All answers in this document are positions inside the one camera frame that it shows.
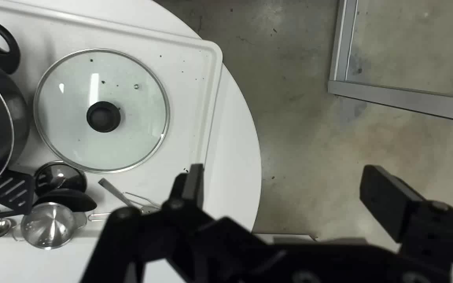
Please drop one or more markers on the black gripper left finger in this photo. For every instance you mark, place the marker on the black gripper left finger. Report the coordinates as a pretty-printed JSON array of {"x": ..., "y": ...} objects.
[{"x": 196, "y": 183}]

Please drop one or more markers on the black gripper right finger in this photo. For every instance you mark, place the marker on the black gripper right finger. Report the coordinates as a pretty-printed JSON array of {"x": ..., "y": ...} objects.
[{"x": 389, "y": 202}]

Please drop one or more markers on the glass lid with black knob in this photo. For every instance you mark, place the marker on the glass lid with black knob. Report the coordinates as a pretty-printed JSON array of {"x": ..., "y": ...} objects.
[{"x": 127, "y": 95}]

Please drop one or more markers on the white plastic tray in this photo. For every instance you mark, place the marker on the white plastic tray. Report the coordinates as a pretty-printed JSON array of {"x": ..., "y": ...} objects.
[{"x": 185, "y": 79}]

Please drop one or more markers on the black plastic spoon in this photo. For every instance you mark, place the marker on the black plastic spoon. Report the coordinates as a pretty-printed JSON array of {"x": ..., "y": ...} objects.
[{"x": 72, "y": 200}]

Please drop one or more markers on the steel ladle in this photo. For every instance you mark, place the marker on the steel ladle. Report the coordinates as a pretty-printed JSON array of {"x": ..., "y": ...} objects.
[{"x": 48, "y": 225}]

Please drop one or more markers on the black slotted spatula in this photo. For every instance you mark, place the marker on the black slotted spatula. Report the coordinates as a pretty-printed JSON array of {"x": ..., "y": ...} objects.
[{"x": 12, "y": 189}]

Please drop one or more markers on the small steel spoon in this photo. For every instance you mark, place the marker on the small steel spoon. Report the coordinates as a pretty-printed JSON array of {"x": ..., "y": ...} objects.
[{"x": 4, "y": 227}]

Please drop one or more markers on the aluminium glass partition frame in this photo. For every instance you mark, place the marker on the aluminium glass partition frame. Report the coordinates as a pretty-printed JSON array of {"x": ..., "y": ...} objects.
[{"x": 342, "y": 52}]

